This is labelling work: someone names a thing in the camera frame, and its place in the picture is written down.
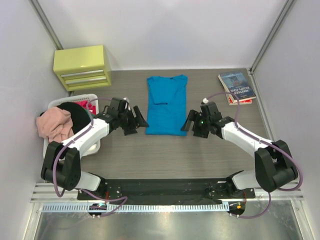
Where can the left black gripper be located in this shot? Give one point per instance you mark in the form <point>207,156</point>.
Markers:
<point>131,122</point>

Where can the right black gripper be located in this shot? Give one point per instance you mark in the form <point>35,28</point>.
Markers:
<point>196,124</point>

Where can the blue t shirt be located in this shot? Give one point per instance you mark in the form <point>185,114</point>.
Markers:
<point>167,105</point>

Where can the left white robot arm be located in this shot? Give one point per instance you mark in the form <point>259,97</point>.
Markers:
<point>62,161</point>

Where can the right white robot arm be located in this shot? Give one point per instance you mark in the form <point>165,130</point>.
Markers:
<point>273,164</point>

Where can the magenta garment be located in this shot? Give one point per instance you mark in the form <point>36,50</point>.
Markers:
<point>86,105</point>

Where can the white garment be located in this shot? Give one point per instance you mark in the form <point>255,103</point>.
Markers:
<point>93,148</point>

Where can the blue paperback book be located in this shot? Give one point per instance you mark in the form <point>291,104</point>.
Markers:
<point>232,81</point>

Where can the white laundry basket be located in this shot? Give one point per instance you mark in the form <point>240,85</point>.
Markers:
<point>78,98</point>

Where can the yellow green drawer cabinet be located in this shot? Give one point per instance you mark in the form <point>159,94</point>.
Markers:
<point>82,67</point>

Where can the pink garment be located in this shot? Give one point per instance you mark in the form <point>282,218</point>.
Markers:
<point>55,125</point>

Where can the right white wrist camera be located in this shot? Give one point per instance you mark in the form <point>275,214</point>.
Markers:
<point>205,101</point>

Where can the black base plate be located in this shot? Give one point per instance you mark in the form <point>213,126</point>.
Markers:
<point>214,188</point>

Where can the aluminium frame rail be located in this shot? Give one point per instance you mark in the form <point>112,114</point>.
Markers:
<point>45,193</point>

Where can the slotted cable duct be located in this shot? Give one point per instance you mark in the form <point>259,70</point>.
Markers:
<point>90,207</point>

